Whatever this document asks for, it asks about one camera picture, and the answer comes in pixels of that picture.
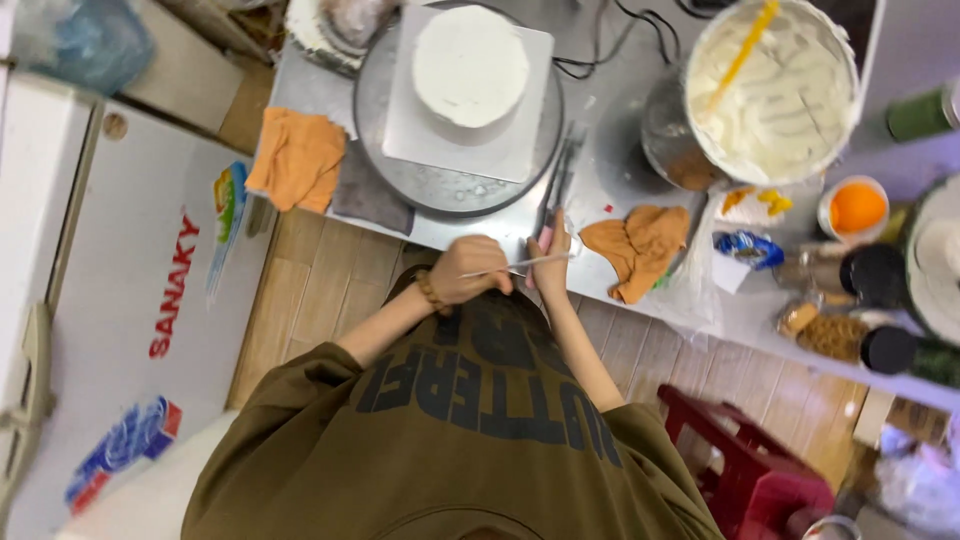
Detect thin metal palette knife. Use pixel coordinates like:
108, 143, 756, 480
458, 251, 577, 281

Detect grey cloth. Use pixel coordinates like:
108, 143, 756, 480
330, 141, 417, 238

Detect blue foil packet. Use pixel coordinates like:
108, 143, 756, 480
711, 229, 786, 272

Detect black-lidded jar of brown sprinkles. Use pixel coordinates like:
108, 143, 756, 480
775, 299, 921, 375

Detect clear plastic bags heap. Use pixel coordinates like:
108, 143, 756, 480
872, 416, 960, 538

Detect piping bag with yellow cream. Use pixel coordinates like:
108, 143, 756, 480
715, 185, 795, 228

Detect blue plastic bag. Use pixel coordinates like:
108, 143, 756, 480
10, 0, 156, 96

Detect black cables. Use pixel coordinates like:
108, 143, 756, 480
551, 0, 740, 81

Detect small cup of orange colouring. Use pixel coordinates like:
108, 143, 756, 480
816, 175, 891, 246

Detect brown bead bracelet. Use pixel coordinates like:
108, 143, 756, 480
414, 269, 453, 317

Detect red plastic stool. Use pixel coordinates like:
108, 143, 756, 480
657, 384, 836, 540

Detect round metal cake turntable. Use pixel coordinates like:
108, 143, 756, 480
352, 0, 566, 219

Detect white square cake board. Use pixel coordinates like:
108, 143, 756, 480
381, 3, 557, 185

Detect dark green jar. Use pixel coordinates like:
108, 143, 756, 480
909, 339, 960, 389

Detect white frosted round cake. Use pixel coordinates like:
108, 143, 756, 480
411, 5, 531, 129

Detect white round stand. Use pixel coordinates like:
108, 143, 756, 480
903, 174, 960, 348

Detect person's left hand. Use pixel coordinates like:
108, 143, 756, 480
429, 234, 516, 306

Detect yellow spatula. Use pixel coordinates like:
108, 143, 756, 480
703, 0, 782, 115

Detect metal cup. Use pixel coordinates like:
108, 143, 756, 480
801, 513, 864, 540

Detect white plate with cake scraps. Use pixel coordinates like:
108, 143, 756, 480
284, 0, 402, 78

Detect orange cloth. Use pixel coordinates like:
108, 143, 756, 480
578, 204, 692, 306
244, 106, 348, 215

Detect black-lidded clear jar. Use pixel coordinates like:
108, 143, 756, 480
774, 242, 909, 309

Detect large bowl of white cream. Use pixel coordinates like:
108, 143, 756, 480
683, 0, 863, 188

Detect green can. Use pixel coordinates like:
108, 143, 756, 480
884, 77, 960, 144

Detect person's right hand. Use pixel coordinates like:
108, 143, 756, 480
524, 210, 576, 302

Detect olive printed shirt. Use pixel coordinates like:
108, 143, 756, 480
180, 264, 726, 540

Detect white chest freezer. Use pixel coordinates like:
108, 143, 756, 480
0, 71, 280, 540

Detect steel mixing bowl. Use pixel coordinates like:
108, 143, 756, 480
640, 69, 730, 193

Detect pink-handled metal spatula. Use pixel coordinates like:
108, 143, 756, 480
532, 138, 576, 291

